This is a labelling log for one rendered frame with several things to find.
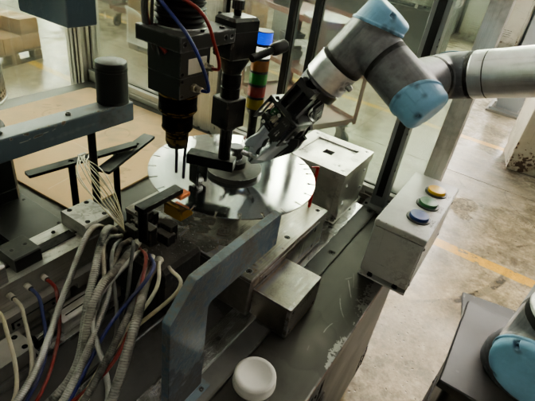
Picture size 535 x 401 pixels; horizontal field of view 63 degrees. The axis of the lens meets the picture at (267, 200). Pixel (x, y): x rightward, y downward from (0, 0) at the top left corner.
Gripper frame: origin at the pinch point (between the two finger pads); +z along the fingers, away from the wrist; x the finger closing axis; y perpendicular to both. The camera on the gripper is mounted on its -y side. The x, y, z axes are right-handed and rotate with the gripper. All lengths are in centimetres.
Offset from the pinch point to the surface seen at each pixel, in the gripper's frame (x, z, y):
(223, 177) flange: 0.1, 4.6, 6.4
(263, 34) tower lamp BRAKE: -24.8, -9.9, -19.4
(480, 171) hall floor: 49, 20, -289
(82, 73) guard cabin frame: -86, 64, -44
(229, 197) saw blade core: 4.6, 3.9, 9.6
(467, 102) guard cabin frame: 15, -30, -39
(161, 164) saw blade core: -9.8, 12.2, 9.7
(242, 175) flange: 1.6, 2.9, 3.3
